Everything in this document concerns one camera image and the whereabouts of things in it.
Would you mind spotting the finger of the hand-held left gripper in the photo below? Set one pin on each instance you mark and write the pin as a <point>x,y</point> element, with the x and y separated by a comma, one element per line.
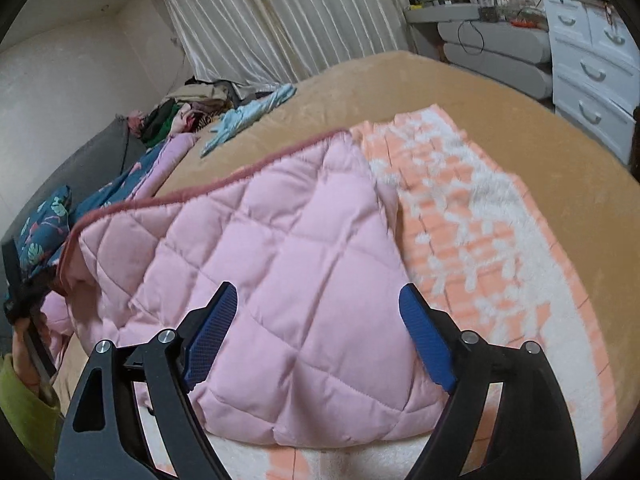
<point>37,287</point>

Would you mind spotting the orange white checked blanket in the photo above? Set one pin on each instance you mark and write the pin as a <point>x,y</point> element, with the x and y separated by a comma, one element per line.
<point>475,240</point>

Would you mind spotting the person's left forearm green sleeve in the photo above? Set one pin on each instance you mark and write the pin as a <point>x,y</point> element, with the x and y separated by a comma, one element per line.
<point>25,420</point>

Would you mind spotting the pile of mixed clothes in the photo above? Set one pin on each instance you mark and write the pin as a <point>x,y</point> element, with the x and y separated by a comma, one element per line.
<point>195,110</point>

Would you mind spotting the white drawer dresser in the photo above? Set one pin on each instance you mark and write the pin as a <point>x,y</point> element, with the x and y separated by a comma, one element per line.
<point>595,65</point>

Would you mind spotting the grey rounded desk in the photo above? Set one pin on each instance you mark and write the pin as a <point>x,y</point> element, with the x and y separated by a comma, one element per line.
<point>500,50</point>

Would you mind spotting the person's left hand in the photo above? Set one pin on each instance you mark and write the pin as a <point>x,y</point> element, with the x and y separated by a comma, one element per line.
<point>25,360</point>

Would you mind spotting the light blue cloth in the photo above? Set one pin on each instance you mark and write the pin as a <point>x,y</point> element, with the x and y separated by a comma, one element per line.
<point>250,112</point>

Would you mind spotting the white pleated curtain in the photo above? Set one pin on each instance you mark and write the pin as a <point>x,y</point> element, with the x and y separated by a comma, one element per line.
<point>280,15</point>

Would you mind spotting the grey headboard cushion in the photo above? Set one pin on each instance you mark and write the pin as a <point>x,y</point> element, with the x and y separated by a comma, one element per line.
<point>65,170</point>

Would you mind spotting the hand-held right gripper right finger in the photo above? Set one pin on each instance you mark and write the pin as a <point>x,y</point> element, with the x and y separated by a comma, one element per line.
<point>425,335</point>

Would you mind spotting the pink quilted jacket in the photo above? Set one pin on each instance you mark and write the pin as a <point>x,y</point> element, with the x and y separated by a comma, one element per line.
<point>280,270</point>

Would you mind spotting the teal floral quilt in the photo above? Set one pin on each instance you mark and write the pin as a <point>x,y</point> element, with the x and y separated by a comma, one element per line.
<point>115,195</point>

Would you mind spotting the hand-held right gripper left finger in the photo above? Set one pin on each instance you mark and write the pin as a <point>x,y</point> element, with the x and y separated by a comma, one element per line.
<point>210,340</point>

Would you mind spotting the tan bed blanket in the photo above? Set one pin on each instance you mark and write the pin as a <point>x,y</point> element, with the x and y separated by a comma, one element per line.
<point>500,90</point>

